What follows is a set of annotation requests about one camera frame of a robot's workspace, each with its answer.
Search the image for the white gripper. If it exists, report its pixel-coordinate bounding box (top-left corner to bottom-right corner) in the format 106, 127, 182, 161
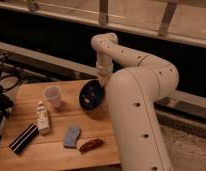
96, 65, 113, 87

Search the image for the dark ceramic bowl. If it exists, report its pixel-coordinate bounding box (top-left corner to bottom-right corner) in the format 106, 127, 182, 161
79, 80, 105, 110

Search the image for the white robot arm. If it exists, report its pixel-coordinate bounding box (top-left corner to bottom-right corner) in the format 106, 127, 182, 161
91, 33, 179, 171

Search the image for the brown oblong bar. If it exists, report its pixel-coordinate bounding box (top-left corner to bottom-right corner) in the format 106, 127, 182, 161
79, 139, 103, 153

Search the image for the small white bottle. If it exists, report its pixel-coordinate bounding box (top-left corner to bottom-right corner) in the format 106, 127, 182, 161
36, 101, 50, 135

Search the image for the metal window railing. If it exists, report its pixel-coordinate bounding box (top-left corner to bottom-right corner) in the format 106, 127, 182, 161
0, 0, 206, 48

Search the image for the black striped rectangular block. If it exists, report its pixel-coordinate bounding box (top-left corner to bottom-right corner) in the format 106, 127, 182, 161
9, 123, 38, 154

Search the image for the black cable loop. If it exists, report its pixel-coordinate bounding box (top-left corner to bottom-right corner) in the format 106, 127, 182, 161
0, 73, 22, 94

